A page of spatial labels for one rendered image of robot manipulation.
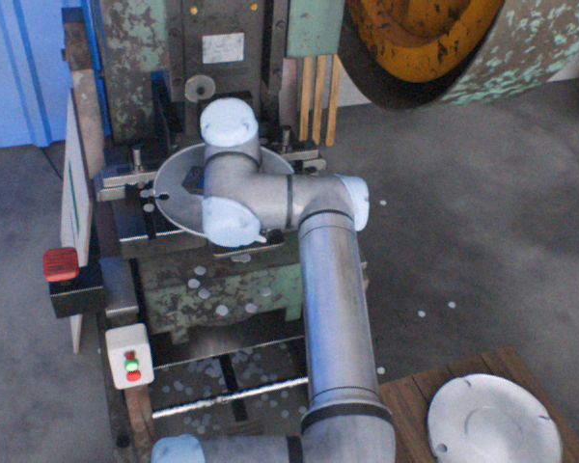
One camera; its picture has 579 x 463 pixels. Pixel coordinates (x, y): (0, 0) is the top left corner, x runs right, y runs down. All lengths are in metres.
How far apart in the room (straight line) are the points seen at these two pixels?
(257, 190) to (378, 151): 1.91
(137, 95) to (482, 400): 1.03
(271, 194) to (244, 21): 0.40
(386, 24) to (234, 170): 0.60
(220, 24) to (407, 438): 0.94
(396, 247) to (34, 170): 1.39
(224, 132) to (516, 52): 0.43
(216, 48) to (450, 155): 1.78
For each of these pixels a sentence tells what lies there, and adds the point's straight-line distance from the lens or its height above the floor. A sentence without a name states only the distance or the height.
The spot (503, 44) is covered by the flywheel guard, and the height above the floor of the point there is 1.21.
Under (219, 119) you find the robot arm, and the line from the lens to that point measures 0.87.
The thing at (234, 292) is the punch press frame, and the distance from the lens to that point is 1.35.
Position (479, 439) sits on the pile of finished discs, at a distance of 1.50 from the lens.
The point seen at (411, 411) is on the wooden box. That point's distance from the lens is 1.52.
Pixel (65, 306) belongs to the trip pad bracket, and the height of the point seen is 0.67.
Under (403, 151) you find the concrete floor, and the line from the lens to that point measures 2.75.
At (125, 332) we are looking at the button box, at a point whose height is 0.63.
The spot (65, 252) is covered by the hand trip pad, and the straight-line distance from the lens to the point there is 1.22.
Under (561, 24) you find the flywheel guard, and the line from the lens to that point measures 0.99.
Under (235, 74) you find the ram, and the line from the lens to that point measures 1.18.
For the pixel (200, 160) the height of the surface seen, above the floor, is 0.78.
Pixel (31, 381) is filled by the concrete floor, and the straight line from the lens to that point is 1.99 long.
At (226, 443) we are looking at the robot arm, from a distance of 0.63.
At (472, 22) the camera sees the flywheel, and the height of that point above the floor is 1.20.
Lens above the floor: 1.63
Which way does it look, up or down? 45 degrees down
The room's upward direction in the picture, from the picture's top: 6 degrees clockwise
